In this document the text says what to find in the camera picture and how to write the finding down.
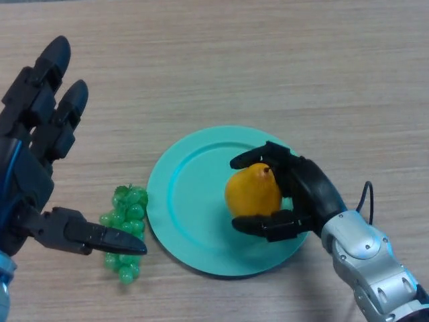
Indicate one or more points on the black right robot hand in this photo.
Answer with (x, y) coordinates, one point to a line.
(311, 194)

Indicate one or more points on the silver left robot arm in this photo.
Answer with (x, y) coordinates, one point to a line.
(5, 285)

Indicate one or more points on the green round plate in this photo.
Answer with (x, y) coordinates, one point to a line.
(191, 208)

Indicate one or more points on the green grape bunch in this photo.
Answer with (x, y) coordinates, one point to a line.
(129, 214)

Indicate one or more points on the yellow pear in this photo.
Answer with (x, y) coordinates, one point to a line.
(251, 191)

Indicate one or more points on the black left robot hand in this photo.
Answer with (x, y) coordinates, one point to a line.
(27, 174)

